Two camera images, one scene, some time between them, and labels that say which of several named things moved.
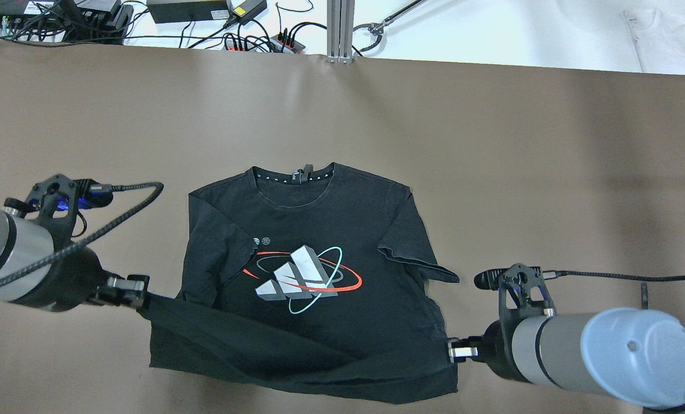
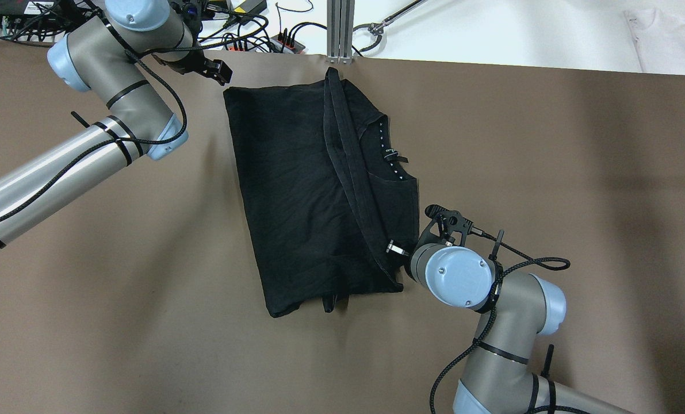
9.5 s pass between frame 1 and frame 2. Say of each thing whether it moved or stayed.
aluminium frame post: stayed
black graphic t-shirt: moved
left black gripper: moved
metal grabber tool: stayed
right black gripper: moved
